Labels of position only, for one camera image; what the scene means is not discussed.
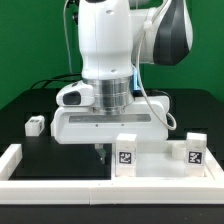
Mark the white U-shaped obstacle fence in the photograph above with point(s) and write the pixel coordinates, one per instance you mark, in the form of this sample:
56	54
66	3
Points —
116	190

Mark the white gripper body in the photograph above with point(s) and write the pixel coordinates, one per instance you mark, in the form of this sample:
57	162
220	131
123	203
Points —
77	122

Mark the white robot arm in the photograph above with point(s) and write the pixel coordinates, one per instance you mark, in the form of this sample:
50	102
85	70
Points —
115	37

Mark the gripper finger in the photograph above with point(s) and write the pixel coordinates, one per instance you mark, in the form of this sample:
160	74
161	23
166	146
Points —
101	152

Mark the white square table top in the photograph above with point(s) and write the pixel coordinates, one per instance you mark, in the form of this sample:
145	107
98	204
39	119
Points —
165	160

